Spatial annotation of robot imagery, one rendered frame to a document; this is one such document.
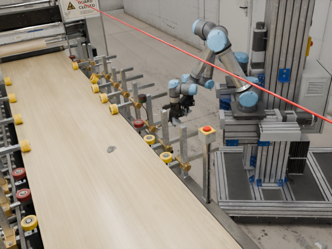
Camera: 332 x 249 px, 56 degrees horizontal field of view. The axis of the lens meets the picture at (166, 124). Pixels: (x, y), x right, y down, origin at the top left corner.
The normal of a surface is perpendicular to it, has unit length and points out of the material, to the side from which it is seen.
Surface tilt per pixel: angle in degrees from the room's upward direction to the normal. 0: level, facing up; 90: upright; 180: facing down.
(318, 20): 90
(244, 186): 0
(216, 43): 83
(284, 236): 0
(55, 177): 0
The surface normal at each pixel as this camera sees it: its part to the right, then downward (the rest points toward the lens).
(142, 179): -0.07, -0.85
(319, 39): -0.90, 0.27
